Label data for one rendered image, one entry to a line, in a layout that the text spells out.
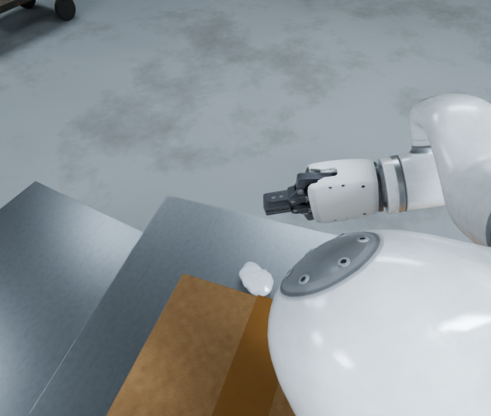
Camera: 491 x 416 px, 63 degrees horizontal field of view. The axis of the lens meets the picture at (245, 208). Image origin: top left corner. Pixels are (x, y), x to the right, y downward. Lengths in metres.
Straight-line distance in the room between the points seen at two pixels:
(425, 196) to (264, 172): 1.68
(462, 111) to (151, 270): 0.62
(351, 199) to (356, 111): 2.15
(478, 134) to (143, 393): 0.44
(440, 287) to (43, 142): 2.65
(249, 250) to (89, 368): 0.37
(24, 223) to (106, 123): 1.76
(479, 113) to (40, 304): 0.79
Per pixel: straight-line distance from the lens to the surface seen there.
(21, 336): 0.88
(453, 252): 0.20
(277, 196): 0.62
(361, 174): 0.59
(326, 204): 0.61
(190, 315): 0.46
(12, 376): 0.85
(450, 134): 0.51
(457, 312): 0.18
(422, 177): 0.60
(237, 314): 0.46
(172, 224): 0.92
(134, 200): 2.17
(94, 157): 2.50
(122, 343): 0.80
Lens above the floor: 1.53
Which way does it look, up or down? 48 degrees down
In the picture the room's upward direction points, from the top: 2 degrees counter-clockwise
